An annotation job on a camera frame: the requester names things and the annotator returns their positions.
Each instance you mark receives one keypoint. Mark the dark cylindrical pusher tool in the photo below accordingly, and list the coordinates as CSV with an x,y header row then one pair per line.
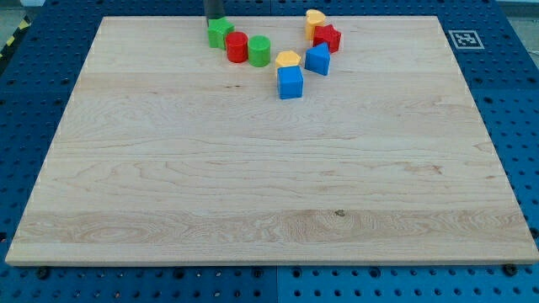
x,y
213,9

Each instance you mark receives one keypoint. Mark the green star block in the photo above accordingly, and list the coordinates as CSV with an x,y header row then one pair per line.
x,y
217,31

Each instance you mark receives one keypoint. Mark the red star block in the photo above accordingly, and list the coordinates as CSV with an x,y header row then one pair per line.
x,y
327,34

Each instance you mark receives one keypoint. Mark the red cylinder block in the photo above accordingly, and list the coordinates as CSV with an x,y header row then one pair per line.
x,y
237,47

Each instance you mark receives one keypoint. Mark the green cylinder block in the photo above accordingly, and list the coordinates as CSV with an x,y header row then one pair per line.
x,y
259,51

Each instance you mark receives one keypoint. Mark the yellow hexagon block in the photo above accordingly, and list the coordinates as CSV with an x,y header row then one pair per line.
x,y
287,58

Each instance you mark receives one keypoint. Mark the yellow heart block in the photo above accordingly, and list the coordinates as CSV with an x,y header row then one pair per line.
x,y
314,18

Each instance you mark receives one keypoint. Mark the blue cube block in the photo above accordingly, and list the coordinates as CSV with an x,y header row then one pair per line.
x,y
290,82

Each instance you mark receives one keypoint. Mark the blue triangular block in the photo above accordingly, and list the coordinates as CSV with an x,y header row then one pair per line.
x,y
318,59

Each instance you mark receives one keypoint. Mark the light wooden board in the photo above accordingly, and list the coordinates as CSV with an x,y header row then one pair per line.
x,y
167,154

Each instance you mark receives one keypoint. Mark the white fiducial marker tag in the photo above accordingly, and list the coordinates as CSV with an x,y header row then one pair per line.
x,y
464,39

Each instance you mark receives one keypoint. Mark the black bolt front left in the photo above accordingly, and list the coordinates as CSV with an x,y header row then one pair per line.
x,y
42,273

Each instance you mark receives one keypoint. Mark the black bolt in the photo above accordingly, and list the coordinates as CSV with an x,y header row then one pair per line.
x,y
510,269
42,273

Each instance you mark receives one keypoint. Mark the black bolt front right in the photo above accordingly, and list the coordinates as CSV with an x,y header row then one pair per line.
x,y
510,269

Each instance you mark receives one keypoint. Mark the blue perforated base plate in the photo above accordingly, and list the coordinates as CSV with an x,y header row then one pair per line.
x,y
41,74

